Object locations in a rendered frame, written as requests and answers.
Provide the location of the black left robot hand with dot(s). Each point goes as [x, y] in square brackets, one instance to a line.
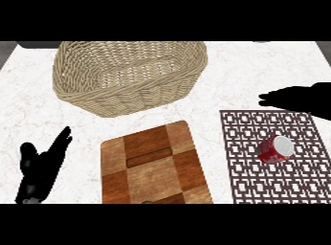
[39, 166]

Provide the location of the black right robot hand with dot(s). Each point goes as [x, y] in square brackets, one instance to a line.
[314, 97]

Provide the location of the red can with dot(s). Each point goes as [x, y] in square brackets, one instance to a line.
[277, 149]

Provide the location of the brown lattice placemat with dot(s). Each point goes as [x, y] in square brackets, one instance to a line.
[277, 178]

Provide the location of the tan wicker basket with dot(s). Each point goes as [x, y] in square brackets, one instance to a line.
[126, 76]

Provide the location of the brown checkered wooden cutting board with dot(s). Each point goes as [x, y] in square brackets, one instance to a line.
[155, 166]

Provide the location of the dark grey appliance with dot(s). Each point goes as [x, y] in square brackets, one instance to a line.
[38, 44]

